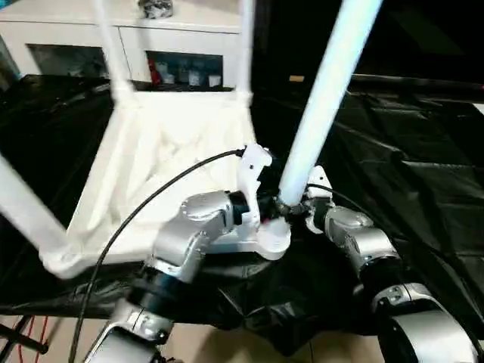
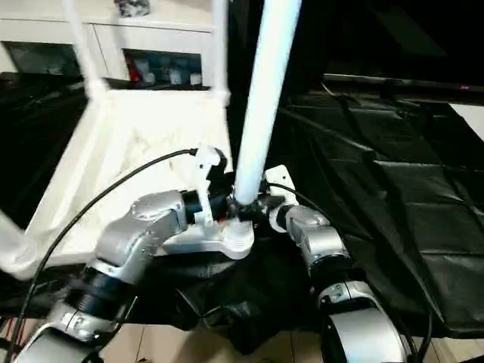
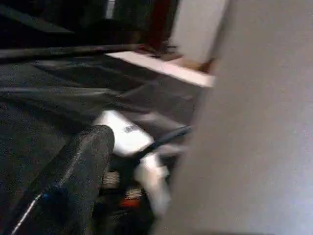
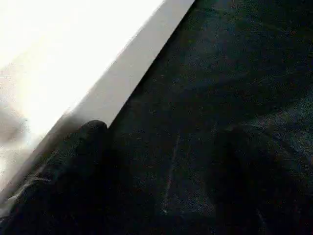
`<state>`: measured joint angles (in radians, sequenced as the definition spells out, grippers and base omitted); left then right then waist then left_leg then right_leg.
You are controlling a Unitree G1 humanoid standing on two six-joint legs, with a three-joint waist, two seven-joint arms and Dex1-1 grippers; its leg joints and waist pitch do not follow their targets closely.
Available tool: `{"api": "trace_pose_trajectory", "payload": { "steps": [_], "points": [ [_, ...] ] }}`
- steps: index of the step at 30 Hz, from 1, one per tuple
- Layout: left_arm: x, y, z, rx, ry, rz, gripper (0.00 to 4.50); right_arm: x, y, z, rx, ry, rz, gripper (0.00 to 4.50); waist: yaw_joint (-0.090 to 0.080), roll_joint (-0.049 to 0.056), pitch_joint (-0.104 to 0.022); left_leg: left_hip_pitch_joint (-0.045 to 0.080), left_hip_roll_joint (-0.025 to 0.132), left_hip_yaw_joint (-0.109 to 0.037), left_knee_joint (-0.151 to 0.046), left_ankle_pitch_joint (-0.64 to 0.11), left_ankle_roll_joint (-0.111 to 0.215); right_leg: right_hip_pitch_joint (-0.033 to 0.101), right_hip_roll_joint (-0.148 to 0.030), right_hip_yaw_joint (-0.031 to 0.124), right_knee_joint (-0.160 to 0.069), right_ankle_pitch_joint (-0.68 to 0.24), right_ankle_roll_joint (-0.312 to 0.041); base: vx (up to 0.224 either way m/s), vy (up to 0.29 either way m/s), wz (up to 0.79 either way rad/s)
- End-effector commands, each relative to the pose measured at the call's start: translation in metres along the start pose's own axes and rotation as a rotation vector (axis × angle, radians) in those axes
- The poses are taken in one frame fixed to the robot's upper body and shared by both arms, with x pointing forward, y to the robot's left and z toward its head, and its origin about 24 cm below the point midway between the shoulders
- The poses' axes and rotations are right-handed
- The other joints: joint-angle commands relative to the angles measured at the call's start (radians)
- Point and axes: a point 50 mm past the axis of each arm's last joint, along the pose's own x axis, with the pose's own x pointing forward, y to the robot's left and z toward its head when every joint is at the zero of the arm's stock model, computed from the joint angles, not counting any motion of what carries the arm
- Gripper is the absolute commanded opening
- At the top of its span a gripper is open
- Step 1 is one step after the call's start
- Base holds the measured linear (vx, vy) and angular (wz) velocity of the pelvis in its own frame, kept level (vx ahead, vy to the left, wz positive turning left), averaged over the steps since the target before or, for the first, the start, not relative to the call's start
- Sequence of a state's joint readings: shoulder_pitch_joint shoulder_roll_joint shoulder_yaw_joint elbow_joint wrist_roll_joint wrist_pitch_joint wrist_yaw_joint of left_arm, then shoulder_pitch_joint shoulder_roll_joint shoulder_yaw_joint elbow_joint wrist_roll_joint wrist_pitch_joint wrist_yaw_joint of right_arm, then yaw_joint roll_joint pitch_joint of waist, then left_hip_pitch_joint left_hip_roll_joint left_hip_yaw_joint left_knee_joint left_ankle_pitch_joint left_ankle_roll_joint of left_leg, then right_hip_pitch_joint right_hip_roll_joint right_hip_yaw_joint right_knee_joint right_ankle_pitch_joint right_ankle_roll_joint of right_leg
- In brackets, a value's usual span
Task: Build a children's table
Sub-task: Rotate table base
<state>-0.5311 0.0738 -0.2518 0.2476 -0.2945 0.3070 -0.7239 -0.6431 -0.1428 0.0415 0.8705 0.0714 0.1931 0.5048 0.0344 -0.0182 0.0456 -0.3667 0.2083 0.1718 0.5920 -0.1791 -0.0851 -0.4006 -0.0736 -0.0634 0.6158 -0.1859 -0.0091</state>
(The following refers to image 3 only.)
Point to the black covered bench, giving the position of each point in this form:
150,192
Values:
61,50

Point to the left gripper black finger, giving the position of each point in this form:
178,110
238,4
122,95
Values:
68,186

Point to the white flat board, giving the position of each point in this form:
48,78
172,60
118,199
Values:
171,67

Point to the white plastic table leg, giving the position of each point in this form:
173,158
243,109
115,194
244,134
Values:
244,147

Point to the black work mat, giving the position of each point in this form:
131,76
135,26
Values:
61,98

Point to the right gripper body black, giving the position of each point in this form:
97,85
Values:
122,210

